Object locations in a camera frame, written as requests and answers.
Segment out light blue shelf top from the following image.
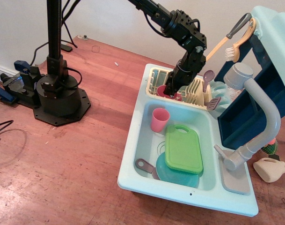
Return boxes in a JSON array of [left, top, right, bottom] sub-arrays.
[[251, 6, 285, 86]]

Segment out black cable on table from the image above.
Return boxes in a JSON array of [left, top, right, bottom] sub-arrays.
[[0, 120, 14, 134]]

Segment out beige toy jug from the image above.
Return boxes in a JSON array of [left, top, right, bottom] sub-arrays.
[[253, 157, 285, 183]]

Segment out light blue plates in rack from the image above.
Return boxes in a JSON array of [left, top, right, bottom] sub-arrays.
[[209, 80, 232, 119]]

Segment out purple pan handle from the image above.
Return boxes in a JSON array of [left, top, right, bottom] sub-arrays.
[[135, 158, 160, 180]]

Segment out pink mug with handle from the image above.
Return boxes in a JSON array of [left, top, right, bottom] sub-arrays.
[[157, 85, 182, 101]]

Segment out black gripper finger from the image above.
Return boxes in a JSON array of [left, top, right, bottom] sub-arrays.
[[163, 84, 173, 95], [169, 87, 178, 96]]

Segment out blue clamp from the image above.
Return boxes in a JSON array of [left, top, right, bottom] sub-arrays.
[[0, 60, 42, 108]]

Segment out cream dish rack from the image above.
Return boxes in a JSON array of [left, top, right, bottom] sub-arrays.
[[146, 67, 212, 111]]

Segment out purple toy spoon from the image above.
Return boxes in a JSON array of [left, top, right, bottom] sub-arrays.
[[203, 70, 215, 93]]

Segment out light blue toy sink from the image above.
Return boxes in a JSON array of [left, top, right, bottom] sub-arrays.
[[117, 64, 258, 217]]

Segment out yellow dish brush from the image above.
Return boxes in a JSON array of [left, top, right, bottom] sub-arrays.
[[225, 14, 256, 63]]

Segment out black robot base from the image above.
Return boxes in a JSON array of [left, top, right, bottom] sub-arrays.
[[33, 75, 91, 127]]

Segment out grey toy faucet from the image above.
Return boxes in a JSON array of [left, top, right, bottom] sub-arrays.
[[215, 63, 281, 171]]

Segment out pink plastic tumbler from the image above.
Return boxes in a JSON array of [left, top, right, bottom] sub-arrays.
[[150, 108, 170, 133]]

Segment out dark blue shelf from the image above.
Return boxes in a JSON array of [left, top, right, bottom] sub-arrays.
[[218, 35, 285, 150]]

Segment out purple toy spatula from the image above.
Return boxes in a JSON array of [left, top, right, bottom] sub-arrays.
[[205, 97, 221, 111]]

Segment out teal plastic plate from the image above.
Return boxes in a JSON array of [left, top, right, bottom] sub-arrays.
[[156, 152, 199, 188]]

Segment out black power adapter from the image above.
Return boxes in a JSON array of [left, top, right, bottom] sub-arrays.
[[60, 44, 73, 52]]

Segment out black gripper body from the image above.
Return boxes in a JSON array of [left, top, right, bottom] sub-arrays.
[[165, 62, 203, 90]]

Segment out toy knife grey handle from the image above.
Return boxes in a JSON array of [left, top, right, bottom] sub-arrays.
[[205, 13, 252, 59]]

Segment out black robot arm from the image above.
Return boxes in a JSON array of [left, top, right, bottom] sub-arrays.
[[130, 0, 207, 96]]

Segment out green cutting board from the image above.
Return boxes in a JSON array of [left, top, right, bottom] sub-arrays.
[[165, 124, 203, 174]]

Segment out green toy vegetable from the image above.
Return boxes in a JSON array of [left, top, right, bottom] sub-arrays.
[[261, 138, 280, 161]]

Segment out black cables on wall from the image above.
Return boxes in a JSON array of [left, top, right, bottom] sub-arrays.
[[29, 0, 83, 66]]

